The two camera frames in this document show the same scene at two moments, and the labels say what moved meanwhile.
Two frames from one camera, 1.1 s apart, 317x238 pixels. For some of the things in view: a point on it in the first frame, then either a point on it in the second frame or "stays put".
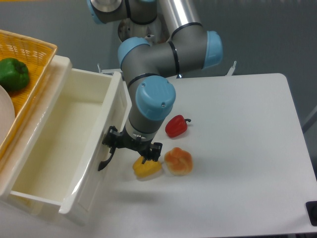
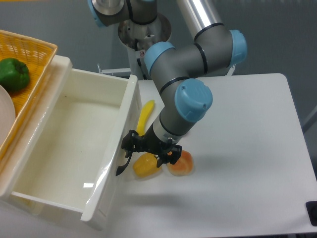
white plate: (7, 113) stays put
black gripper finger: (155, 152) to (172, 156)
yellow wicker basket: (37, 56) stays put
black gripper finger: (111, 139) to (130, 141)
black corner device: (311, 207) stays put
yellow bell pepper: (148, 167) stays put
